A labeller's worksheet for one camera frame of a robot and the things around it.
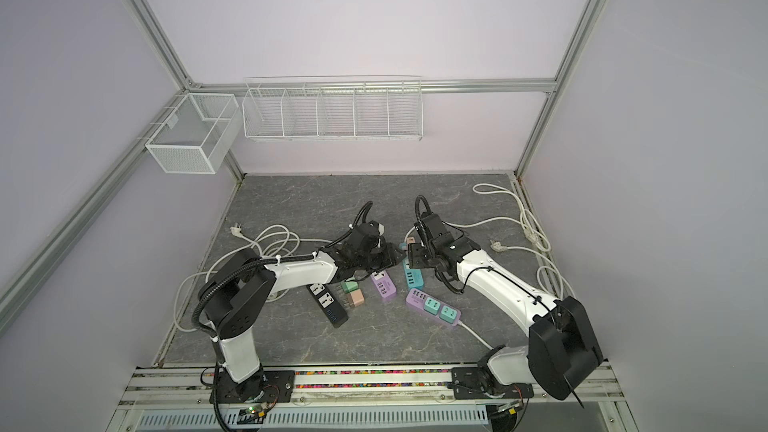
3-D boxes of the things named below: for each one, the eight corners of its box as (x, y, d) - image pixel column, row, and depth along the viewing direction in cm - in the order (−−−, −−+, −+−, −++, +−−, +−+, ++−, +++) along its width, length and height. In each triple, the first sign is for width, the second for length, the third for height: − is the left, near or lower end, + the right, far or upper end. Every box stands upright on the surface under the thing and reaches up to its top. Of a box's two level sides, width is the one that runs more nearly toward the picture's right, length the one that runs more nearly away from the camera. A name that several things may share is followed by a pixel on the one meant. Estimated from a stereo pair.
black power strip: (336, 330, 84) (334, 327, 82) (308, 289, 92) (306, 285, 90) (351, 318, 86) (350, 315, 84) (323, 278, 94) (321, 275, 92)
